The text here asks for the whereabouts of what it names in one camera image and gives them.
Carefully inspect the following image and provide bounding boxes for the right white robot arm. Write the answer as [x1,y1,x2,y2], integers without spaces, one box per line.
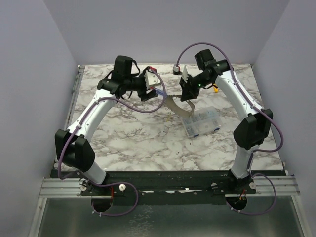
[179,49,273,193]

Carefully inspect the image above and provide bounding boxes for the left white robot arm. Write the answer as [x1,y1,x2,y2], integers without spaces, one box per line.
[55,56,163,195]

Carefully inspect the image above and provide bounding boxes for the clear plastic screw box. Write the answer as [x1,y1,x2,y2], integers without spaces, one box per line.
[180,106,223,138]

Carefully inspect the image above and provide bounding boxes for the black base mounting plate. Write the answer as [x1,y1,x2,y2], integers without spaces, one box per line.
[68,170,286,208]

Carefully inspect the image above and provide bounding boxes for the blue handled screwdriver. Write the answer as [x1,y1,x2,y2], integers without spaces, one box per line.
[152,88,168,99]

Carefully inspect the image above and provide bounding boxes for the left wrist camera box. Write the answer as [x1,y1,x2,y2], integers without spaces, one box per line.
[145,67,161,89]

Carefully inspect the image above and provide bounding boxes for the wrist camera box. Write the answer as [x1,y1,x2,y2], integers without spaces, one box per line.
[172,63,190,81]
[145,67,161,89]

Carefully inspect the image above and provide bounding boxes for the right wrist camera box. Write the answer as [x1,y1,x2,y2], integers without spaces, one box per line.
[172,63,190,81]

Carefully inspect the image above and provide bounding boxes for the yellow handled screwdriver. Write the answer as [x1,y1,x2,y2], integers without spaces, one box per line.
[213,85,219,93]

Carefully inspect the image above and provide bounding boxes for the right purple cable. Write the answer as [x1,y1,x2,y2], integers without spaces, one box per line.
[176,42,284,215]

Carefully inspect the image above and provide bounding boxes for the aluminium rail left side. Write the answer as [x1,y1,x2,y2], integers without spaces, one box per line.
[54,64,86,169]

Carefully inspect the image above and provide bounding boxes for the aluminium rail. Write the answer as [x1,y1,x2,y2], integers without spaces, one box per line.
[54,64,86,169]
[39,176,300,199]

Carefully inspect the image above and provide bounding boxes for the aluminium rail front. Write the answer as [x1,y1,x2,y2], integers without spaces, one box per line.
[39,176,300,199]

